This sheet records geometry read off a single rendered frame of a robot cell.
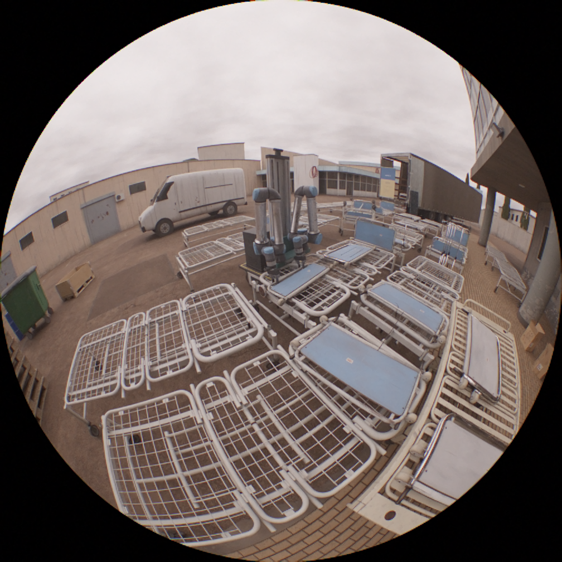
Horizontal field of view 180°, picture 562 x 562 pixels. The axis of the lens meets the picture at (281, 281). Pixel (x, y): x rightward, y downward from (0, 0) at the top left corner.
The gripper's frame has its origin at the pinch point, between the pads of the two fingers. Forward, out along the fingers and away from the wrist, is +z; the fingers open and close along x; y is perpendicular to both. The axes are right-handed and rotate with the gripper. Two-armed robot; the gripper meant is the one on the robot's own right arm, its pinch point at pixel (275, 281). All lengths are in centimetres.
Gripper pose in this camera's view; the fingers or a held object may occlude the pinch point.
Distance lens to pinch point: 176.0
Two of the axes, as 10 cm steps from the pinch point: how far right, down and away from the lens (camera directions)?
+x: -7.0, -1.6, 6.9
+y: 6.9, -4.0, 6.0
